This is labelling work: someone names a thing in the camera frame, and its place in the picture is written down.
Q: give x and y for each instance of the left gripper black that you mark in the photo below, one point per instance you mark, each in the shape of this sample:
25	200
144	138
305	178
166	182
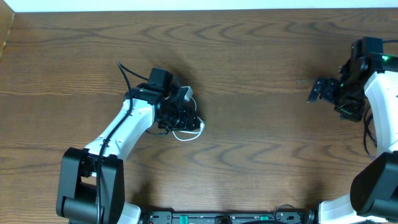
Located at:
181	119

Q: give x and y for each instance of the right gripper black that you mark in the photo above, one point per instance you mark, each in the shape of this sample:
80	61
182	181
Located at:
329	84

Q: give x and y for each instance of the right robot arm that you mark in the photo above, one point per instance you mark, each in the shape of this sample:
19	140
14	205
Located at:
367	92

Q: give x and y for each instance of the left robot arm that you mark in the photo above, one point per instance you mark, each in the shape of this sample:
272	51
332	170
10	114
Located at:
91	186

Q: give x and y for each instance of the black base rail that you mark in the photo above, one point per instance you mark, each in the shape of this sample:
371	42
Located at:
284	214

